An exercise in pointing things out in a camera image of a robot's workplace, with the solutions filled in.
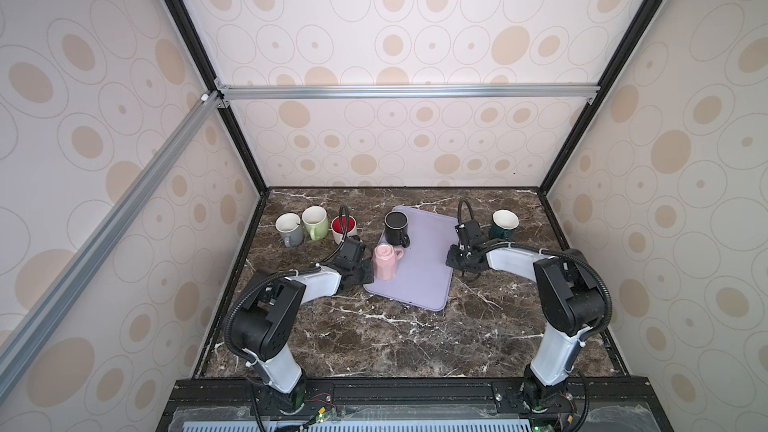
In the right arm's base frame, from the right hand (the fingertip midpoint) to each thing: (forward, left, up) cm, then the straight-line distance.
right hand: (451, 260), depth 99 cm
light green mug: (+9, +45, +10) cm, 47 cm away
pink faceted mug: (-6, +22, +10) cm, 25 cm away
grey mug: (+7, +53, +10) cm, 54 cm away
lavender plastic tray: (-1, +14, +1) cm, 14 cm away
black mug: (+7, +18, +9) cm, 22 cm away
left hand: (-3, +25, +3) cm, 25 cm away
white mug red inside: (+11, +37, +6) cm, 39 cm away
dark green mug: (+10, -18, +7) cm, 22 cm away
